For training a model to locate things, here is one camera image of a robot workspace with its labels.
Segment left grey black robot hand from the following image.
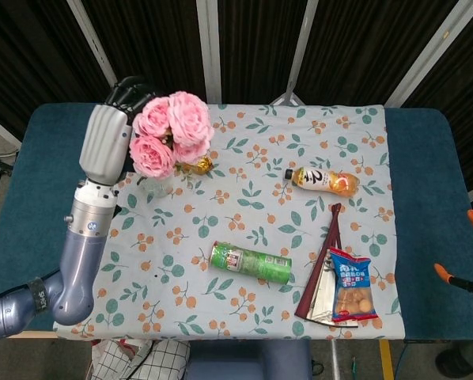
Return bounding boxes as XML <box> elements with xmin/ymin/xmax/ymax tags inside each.
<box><xmin>80</xmin><ymin>77</ymin><xmax>158</xmax><ymax>185</ymax></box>

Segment pink artificial rose bouquet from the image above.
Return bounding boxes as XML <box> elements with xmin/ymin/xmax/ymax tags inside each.
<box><xmin>128</xmin><ymin>90</ymin><xmax>216</xmax><ymax>180</ymax></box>

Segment clear textured glass vase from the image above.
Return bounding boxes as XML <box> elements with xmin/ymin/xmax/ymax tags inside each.
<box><xmin>136</xmin><ymin>173</ymin><xmax>175</xmax><ymax>199</ymax></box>

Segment blue padded table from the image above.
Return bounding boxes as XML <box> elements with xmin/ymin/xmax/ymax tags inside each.
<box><xmin>0</xmin><ymin>103</ymin><xmax>473</xmax><ymax>344</ymax></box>

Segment gold foil snack package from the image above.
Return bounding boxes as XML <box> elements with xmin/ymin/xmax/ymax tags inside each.
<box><xmin>180</xmin><ymin>155</ymin><xmax>214</xmax><ymax>176</ymax></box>

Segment blue biscuit snack bag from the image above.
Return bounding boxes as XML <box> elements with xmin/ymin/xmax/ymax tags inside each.
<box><xmin>329</xmin><ymin>248</ymin><xmax>380</xmax><ymax>322</ymax></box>

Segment dark red folding fan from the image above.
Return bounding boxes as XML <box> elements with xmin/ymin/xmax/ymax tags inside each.
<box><xmin>294</xmin><ymin>203</ymin><xmax>360</xmax><ymax>329</ymax></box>

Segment fruit and leaf print tablecloth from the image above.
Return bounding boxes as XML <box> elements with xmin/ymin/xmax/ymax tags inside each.
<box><xmin>53</xmin><ymin>103</ymin><xmax>403</xmax><ymax>341</ymax></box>

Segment orange juice plastic bottle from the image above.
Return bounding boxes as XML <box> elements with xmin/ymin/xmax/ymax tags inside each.
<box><xmin>284</xmin><ymin>165</ymin><xmax>361</xmax><ymax>198</ymax></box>

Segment green cylindrical chips can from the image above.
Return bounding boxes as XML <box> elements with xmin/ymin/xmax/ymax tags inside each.
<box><xmin>209</xmin><ymin>241</ymin><xmax>293</xmax><ymax>285</ymax></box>

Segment black white checkered bag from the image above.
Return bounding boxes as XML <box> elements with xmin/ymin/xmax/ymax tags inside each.
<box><xmin>89</xmin><ymin>338</ymin><xmax>192</xmax><ymax>380</ymax></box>

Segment white metal frame post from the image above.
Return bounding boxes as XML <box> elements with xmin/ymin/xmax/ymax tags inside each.
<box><xmin>0</xmin><ymin>110</ymin><xmax>24</xmax><ymax>146</ymax></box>
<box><xmin>383</xmin><ymin>0</ymin><xmax>473</xmax><ymax>108</ymax></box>
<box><xmin>66</xmin><ymin>0</ymin><xmax>117</xmax><ymax>86</ymax></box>
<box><xmin>270</xmin><ymin>0</ymin><xmax>320</xmax><ymax>106</ymax></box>
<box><xmin>195</xmin><ymin>0</ymin><xmax>222</xmax><ymax>105</ymax></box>

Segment black arm strap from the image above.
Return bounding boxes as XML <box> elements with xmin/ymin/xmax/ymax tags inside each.
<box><xmin>25</xmin><ymin>276</ymin><xmax>50</xmax><ymax>314</ymax></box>

